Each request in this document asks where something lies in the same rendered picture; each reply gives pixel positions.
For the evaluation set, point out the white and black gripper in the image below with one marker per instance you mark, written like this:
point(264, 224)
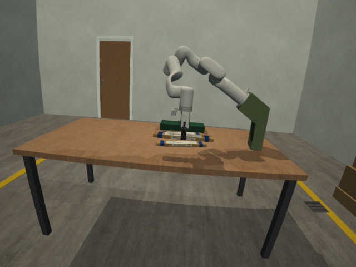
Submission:
point(185, 119)

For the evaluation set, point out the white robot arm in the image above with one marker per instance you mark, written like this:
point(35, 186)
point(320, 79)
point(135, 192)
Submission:
point(216, 78)

